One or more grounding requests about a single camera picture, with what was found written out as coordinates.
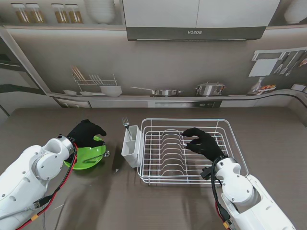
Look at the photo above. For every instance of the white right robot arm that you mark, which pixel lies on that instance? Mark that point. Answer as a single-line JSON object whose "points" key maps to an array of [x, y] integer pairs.
{"points": [[237, 189]]}

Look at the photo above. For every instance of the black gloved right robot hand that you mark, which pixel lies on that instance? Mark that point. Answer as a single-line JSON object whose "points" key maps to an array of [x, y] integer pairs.
{"points": [[211, 146]]}

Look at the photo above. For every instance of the white plastic utensil holder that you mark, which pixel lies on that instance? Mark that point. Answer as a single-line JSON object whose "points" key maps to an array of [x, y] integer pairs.
{"points": [[130, 151]]}

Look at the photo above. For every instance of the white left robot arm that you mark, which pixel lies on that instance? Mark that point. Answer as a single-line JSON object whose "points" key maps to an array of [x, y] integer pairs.
{"points": [[28, 172]]}

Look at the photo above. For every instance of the metal fork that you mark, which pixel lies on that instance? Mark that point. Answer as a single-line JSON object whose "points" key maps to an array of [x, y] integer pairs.
{"points": [[125, 123]]}

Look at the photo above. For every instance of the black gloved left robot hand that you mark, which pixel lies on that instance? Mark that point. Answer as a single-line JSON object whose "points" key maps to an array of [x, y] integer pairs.
{"points": [[84, 134]]}

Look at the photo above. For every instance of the metal spoon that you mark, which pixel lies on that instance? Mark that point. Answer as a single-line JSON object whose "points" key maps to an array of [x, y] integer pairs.
{"points": [[108, 153]]}

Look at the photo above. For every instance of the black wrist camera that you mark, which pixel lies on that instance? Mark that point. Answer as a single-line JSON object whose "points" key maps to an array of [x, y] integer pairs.
{"points": [[206, 173]]}

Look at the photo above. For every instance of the printed kitchen backdrop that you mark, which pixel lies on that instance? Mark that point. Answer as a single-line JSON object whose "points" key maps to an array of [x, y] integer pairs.
{"points": [[168, 67]]}

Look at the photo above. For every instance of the green plastic plate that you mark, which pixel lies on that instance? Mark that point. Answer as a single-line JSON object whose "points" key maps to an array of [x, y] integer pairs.
{"points": [[88, 153]]}

